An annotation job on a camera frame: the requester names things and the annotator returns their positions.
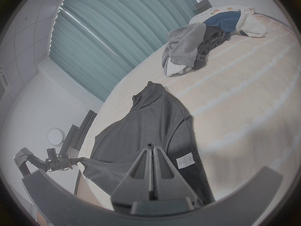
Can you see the blue-green curtain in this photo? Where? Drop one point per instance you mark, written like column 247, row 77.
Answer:
column 89, row 62
column 131, row 18

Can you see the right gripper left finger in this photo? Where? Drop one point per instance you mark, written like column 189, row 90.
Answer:
column 121, row 192

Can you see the white printed pillow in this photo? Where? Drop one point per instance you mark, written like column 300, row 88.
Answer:
column 199, row 16

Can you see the grey bedside table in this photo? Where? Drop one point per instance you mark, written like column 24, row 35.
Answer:
column 201, row 5

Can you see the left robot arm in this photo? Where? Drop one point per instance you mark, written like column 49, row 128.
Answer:
column 35, row 160

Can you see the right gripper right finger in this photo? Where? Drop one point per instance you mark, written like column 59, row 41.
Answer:
column 183, row 191

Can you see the bed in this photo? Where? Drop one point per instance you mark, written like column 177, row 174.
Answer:
column 235, row 98

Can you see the white ceiling air vent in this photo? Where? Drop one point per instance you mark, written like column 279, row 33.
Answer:
column 3, row 86

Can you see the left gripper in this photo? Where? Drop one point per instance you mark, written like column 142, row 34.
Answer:
column 66, row 163

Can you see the pile of clothes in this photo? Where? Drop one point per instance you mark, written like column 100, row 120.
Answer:
column 185, row 41

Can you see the black T-shirt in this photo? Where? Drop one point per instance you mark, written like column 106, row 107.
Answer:
column 145, row 116

